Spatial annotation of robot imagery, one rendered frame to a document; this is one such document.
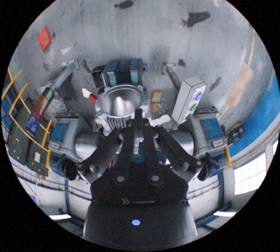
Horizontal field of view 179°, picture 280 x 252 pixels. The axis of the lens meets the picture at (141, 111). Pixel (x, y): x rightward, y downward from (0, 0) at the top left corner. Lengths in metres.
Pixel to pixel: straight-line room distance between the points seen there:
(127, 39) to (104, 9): 0.20
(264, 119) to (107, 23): 5.64
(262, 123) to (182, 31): 5.39
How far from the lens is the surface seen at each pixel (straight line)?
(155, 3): 0.49
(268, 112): 5.45
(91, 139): 0.70
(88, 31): 0.51
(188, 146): 0.67
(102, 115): 0.31
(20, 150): 3.42
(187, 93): 0.29
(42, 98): 0.41
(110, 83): 0.43
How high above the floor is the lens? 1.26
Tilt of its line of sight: 40 degrees down
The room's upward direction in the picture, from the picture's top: 178 degrees clockwise
